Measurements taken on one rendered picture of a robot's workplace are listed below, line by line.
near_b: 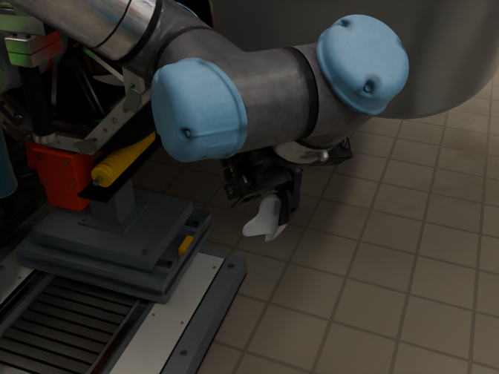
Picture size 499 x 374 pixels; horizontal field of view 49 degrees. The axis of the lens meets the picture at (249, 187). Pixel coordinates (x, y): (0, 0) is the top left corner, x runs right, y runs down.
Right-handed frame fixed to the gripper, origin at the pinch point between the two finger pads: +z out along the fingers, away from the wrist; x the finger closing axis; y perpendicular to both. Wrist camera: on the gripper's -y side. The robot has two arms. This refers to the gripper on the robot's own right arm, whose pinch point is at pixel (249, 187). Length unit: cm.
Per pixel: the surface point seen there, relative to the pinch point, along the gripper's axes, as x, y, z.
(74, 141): -36, 10, 63
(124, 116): -34, 0, 48
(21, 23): -44, 18, 23
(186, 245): -8, -16, 95
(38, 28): -42.1, 15.4, 21.5
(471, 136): -15, -172, 125
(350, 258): 15, -70, 99
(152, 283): 0, -2, 90
